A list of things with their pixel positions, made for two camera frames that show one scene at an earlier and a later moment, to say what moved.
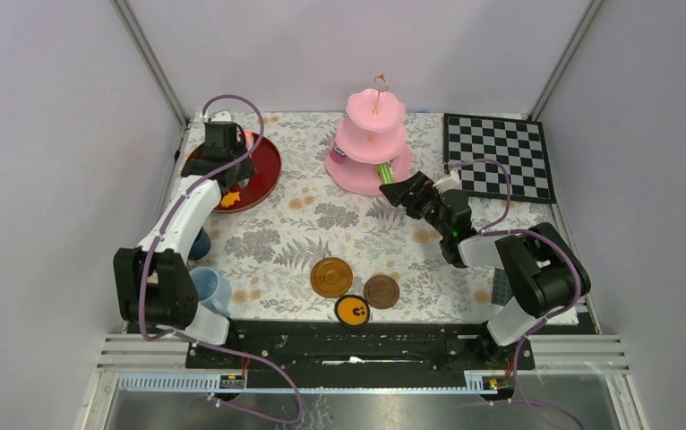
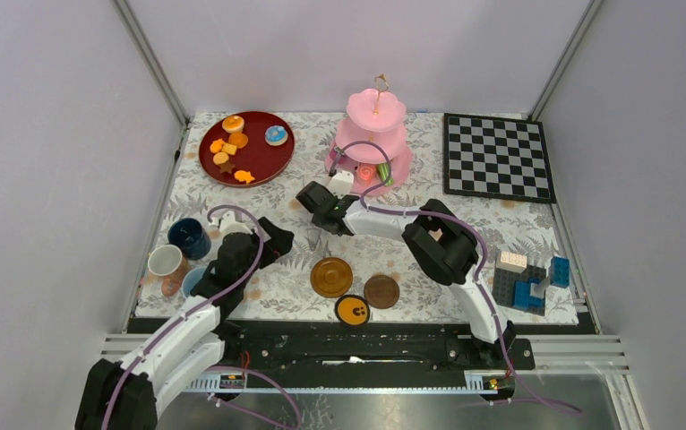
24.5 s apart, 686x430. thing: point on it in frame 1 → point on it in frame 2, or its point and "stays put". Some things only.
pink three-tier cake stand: (371, 135) stays put
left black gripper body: (244, 169) → (254, 245)
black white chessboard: (518, 143) stays put
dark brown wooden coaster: (381, 291) stays put
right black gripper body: (433, 215) → (319, 223)
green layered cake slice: (385, 172) stays put
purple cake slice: (338, 155) stays put
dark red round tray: (261, 185) → (261, 159)
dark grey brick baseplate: (501, 289) stays put
